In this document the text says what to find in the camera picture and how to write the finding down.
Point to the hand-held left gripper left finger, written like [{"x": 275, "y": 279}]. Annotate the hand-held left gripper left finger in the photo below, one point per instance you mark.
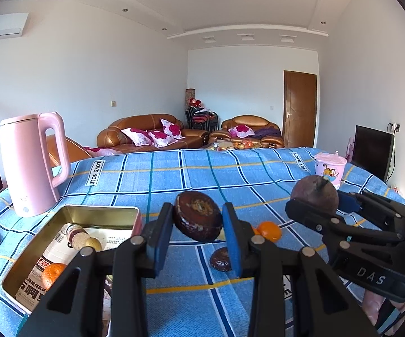
[{"x": 160, "y": 242}]

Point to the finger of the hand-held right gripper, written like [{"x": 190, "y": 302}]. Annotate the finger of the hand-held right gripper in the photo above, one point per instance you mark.
[
  {"x": 348, "y": 202},
  {"x": 311, "y": 217}
]

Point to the printed paper sheet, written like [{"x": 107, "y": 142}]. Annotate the printed paper sheet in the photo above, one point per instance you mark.
[{"x": 60, "y": 249}]

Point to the white pillow magenta flowers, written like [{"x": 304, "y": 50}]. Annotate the white pillow magenta flowers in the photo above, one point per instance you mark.
[
  {"x": 137, "y": 136},
  {"x": 160, "y": 138},
  {"x": 241, "y": 130},
  {"x": 172, "y": 129}
]

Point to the small orange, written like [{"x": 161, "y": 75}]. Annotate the small orange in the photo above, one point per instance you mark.
[
  {"x": 256, "y": 231},
  {"x": 270, "y": 231}
]

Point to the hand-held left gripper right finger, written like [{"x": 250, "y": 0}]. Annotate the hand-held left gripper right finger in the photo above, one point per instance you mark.
[{"x": 232, "y": 242}]

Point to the large orange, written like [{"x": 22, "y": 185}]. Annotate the large orange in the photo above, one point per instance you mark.
[{"x": 53, "y": 275}]

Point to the pink cartoon print bucket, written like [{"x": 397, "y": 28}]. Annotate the pink cartoon print bucket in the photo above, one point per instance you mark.
[{"x": 329, "y": 168}]

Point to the pink metal tin box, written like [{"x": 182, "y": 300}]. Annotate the pink metal tin box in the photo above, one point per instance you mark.
[{"x": 100, "y": 215}]

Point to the purple round fruit with stem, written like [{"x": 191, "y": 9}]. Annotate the purple round fruit with stem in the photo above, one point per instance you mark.
[{"x": 315, "y": 193}]

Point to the red plush toy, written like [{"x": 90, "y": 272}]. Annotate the red plush toy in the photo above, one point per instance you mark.
[{"x": 196, "y": 103}]

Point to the brown leather chaise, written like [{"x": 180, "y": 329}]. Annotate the brown leather chaise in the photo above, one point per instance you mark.
[{"x": 74, "y": 151}]

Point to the wall socket with plug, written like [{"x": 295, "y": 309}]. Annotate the wall socket with plug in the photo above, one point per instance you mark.
[{"x": 395, "y": 127}]

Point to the person's right hand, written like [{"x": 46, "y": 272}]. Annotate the person's right hand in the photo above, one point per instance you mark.
[{"x": 373, "y": 309}]

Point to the brown leather armchair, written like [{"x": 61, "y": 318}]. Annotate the brown leather armchair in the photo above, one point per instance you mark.
[{"x": 248, "y": 121}]

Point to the brown wooden door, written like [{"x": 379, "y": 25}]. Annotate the brown wooden door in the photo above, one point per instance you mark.
[{"x": 299, "y": 108}]

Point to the round chocolate pie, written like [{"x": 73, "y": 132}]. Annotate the round chocolate pie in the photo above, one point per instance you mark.
[
  {"x": 220, "y": 259},
  {"x": 197, "y": 216}
]

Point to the brown leather sofa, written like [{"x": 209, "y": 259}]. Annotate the brown leather sofa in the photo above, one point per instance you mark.
[{"x": 113, "y": 135}]

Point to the purple blanket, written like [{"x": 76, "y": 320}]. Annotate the purple blanket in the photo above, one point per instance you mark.
[{"x": 267, "y": 133}]

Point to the tall decorated vase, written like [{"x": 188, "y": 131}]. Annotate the tall decorated vase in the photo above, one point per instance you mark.
[{"x": 190, "y": 94}]

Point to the black television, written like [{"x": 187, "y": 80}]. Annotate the black television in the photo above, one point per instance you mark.
[{"x": 371, "y": 151}]

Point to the pink electric kettle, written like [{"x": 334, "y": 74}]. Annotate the pink electric kettle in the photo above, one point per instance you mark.
[{"x": 27, "y": 168}]

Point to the coffee table with snacks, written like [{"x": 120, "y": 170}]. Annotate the coffee table with snacks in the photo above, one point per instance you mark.
[{"x": 230, "y": 144}]

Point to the stacked black chairs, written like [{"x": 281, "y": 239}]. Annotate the stacked black chairs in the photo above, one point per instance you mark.
[{"x": 202, "y": 119}]

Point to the pink blanket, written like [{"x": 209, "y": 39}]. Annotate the pink blanket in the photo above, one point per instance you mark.
[{"x": 100, "y": 151}]

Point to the blue plaid tablecloth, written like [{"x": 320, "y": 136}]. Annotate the blue plaid tablecloth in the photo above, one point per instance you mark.
[{"x": 174, "y": 175}]

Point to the white wall air conditioner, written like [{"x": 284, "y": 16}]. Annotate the white wall air conditioner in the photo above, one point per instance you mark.
[{"x": 2, "y": 26}]

